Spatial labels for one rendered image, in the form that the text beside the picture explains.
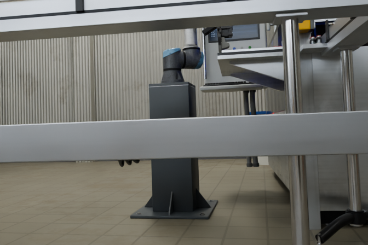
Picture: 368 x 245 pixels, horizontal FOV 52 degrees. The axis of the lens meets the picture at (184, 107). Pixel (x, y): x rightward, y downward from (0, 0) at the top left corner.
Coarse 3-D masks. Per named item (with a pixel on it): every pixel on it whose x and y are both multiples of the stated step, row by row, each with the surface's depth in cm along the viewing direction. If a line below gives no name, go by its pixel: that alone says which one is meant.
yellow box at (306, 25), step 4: (304, 20) 176; (308, 20) 176; (312, 20) 176; (300, 24) 177; (304, 24) 176; (308, 24) 176; (312, 24) 176; (300, 28) 176; (304, 28) 176; (308, 28) 176; (312, 28) 176; (300, 32) 182; (304, 32) 182; (308, 32) 183
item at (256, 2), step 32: (0, 0) 121; (32, 0) 126; (64, 0) 115; (96, 0) 114; (128, 0) 112; (160, 0) 111; (192, 0) 110; (224, 0) 108; (256, 0) 107; (288, 0) 106; (320, 0) 105; (352, 0) 103; (0, 32) 118; (32, 32) 119; (64, 32) 121; (96, 32) 122; (128, 32) 124
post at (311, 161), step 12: (300, 36) 185; (312, 72) 184; (312, 84) 183; (312, 96) 183; (312, 108) 183; (312, 156) 182; (312, 168) 182; (312, 180) 181; (312, 192) 181; (312, 204) 181; (312, 216) 181; (312, 228) 180
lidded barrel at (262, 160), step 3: (261, 111) 462; (264, 111) 460; (258, 114) 464; (261, 114) 462; (264, 114) 460; (258, 156) 467; (261, 156) 464; (264, 156) 462; (267, 156) 460; (258, 159) 467; (261, 159) 464; (264, 159) 462; (267, 159) 460; (258, 162) 468; (261, 162) 465; (264, 162) 462; (267, 162) 460
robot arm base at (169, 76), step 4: (168, 68) 233; (172, 68) 233; (176, 68) 234; (180, 68) 236; (164, 72) 235; (168, 72) 233; (172, 72) 233; (176, 72) 233; (180, 72) 236; (164, 76) 235; (168, 76) 232; (172, 76) 232; (176, 76) 232; (180, 76) 234; (164, 80) 233; (168, 80) 231; (172, 80) 231; (176, 80) 231; (180, 80) 233; (184, 80) 237
